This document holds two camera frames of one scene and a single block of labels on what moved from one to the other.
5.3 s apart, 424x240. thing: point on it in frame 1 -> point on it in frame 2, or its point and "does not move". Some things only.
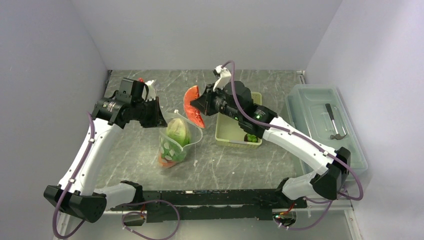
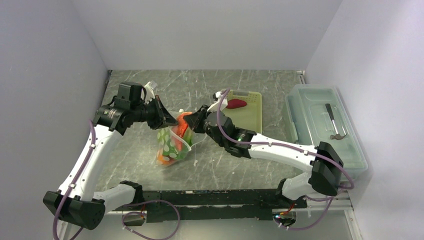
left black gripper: [157, 120] does not move
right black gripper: [204, 102] -> [195, 120]
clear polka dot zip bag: [180, 133] does not move
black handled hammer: [337, 136] does not move
